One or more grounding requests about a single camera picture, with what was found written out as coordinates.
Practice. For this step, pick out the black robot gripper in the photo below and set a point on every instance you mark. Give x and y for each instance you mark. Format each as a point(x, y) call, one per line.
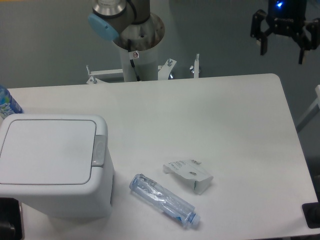
point(286, 19)

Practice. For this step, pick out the grey robot arm blue cap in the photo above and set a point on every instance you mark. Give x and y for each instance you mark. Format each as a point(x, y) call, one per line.
point(109, 18)

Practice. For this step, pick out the grey trash can push button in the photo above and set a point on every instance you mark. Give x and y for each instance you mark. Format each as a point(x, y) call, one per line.
point(99, 151)

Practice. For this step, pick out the white trash can body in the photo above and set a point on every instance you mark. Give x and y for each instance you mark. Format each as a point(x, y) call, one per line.
point(89, 200)

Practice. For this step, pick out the white trash can lid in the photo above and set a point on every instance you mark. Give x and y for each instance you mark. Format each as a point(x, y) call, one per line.
point(46, 152)

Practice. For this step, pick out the flattened white paper carton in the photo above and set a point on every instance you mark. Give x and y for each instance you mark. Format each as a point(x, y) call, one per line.
point(191, 173)

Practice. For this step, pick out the black clamp at table corner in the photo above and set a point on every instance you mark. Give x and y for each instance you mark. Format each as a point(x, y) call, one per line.
point(312, 214)

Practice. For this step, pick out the crushed clear plastic bottle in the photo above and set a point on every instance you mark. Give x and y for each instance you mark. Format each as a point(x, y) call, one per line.
point(166, 201)

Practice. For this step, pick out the blue labelled water bottle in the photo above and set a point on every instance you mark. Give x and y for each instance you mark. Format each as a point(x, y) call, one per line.
point(8, 105)

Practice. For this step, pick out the black device at lower left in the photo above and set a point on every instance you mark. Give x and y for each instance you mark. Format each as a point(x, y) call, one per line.
point(11, 227)

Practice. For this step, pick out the white frame bar at right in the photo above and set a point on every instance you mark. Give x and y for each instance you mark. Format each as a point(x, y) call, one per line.
point(310, 112)

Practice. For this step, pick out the white clamp post with screw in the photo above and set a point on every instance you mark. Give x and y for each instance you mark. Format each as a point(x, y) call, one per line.
point(195, 68)

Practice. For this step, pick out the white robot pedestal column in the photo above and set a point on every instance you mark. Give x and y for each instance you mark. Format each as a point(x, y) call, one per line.
point(138, 49)

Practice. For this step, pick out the white metal mounting bracket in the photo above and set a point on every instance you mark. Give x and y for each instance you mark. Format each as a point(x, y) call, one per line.
point(104, 76)

